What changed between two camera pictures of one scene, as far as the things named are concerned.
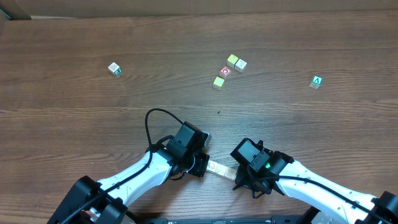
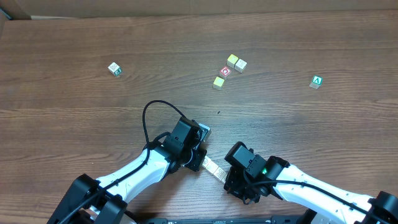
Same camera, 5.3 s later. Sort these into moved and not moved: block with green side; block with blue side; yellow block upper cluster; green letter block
Moved: block with blue side
Not moved: yellow block upper cluster; block with green side; green letter block
